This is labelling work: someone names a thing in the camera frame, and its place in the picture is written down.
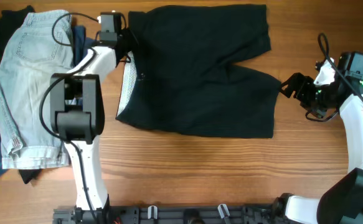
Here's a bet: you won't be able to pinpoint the light grey denim shorts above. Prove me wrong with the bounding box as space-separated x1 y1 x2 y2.
0 10 73 169

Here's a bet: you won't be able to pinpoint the black shorts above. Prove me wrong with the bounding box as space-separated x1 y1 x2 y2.
116 4 280 138

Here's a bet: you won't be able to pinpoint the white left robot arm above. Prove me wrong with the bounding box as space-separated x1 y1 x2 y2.
43 11 131 223

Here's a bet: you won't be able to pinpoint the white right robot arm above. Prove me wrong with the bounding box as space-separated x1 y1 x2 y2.
276 52 363 223

